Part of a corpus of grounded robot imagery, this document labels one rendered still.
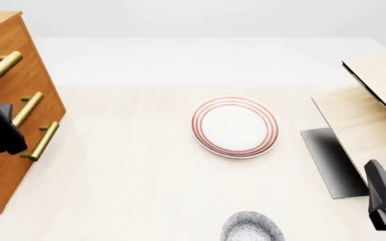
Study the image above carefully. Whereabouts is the grey patterned bowl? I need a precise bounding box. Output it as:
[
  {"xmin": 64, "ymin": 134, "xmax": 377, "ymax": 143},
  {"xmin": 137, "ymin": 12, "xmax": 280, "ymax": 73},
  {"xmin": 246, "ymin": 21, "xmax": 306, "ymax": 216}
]
[{"xmin": 220, "ymin": 210, "xmax": 286, "ymax": 241}]

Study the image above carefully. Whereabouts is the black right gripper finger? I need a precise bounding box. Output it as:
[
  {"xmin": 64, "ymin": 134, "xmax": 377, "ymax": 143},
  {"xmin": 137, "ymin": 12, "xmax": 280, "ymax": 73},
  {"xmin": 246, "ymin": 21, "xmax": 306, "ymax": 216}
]
[{"xmin": 363, "ymin": 159, "xmax": 386, "ymax": 215}]

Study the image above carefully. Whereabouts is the wooden drawer front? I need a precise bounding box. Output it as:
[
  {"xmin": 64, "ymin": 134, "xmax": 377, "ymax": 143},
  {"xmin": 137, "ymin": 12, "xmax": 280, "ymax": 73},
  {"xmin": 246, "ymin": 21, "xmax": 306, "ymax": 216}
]
[
  {"xmin": 0, "ymin": 21, "xmax": 40, "ymax": 101},
  {"xmin": 0, "ymin": 81, "xmax": 66, "ymax": 216},
  {"xmin": 0, "ymin": 52, "xmax": 54, "ymax": 157}
]

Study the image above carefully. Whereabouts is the pale wood slab, black edge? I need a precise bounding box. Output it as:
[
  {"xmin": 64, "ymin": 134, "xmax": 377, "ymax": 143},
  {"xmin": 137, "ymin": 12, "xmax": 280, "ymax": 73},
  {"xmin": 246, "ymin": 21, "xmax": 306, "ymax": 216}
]
[{"xmin": 341, "ymin": 42, "xmax": 386, "ymax": 129}]

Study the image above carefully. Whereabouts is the white plate with red rings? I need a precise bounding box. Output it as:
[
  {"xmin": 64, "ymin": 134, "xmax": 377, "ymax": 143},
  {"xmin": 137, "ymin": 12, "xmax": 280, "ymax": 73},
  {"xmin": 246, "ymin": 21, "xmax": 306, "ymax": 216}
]
[{"xmin": 190, "ymin": 96, "xmax": 279, "ymax": 159}]

